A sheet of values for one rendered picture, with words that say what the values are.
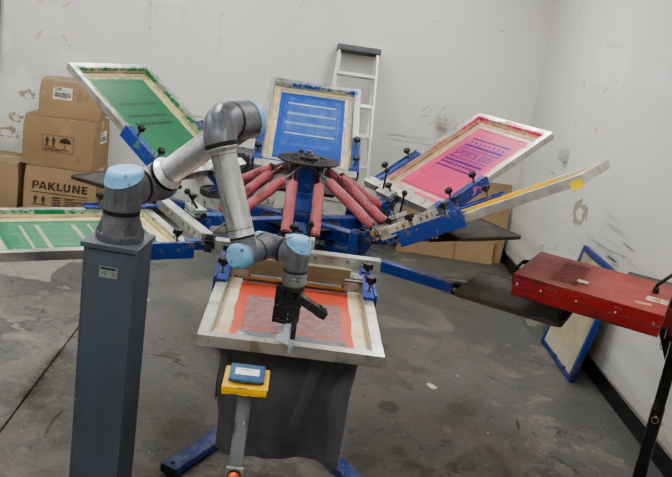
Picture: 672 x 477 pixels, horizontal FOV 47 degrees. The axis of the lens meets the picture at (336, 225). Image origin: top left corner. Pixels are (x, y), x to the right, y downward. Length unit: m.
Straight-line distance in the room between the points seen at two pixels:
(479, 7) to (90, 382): 5.24
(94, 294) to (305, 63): 4.67
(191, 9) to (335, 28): 1.25
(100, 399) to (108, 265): 0.47
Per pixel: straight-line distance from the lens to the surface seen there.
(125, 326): 2.57
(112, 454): 2.79
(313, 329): 2.64
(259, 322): 2.64
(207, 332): 2.44
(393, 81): 6.99
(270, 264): 2.95
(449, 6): 7.03
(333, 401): 2.60
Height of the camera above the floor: 1.98
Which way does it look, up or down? 15 degrees down
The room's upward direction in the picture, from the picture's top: 9 degrees clockwise
